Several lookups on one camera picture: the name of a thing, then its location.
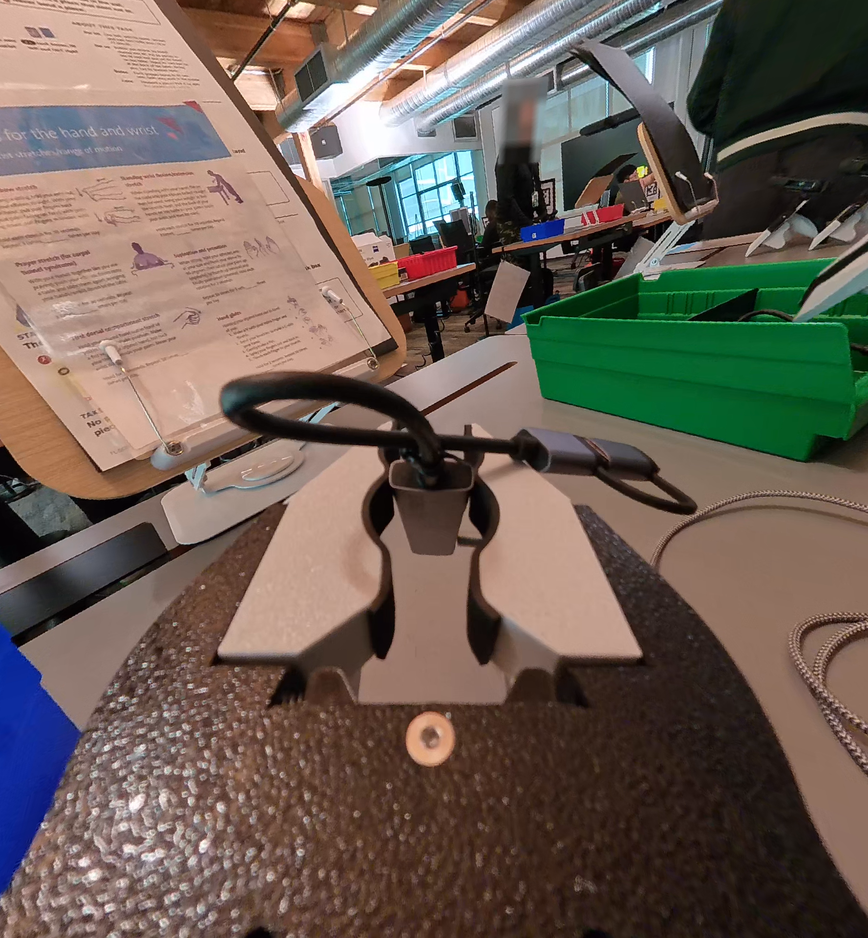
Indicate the yellow plastic bin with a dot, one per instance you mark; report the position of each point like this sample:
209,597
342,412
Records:
382,275

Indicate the black speaker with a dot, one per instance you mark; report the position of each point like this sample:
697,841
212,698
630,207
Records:
326,141

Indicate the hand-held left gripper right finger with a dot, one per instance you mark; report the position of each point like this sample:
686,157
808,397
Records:
551,579

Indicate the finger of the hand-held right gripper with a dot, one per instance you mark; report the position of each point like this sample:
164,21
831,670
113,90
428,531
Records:
859,267

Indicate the white cardboard box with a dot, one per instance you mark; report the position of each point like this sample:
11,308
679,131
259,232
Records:
373,249

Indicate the small blue plastic bin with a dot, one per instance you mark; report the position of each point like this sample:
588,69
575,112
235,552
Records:
541,231

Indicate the printed instruction sheet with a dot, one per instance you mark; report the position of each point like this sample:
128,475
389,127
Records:
148,220

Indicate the wooden desk with black legs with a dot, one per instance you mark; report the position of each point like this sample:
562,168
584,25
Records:
434,277

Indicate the black wall screen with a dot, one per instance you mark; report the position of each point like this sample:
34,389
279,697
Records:
595,165

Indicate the long wooden table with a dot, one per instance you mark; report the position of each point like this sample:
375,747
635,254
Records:
587,228

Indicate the small red plastic bin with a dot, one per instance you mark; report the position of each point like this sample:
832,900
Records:
602,215

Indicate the green plastic bin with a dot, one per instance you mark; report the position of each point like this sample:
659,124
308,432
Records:
661,381

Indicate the wooden document stand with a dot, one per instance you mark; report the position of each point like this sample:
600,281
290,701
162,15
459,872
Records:
23,432

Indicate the large silver duct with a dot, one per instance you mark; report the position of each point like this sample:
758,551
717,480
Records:
522,58

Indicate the wooden stand with dark sheet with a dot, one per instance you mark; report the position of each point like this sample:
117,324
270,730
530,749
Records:
679,194

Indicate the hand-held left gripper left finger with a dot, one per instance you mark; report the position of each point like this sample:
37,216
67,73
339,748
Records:
309,571

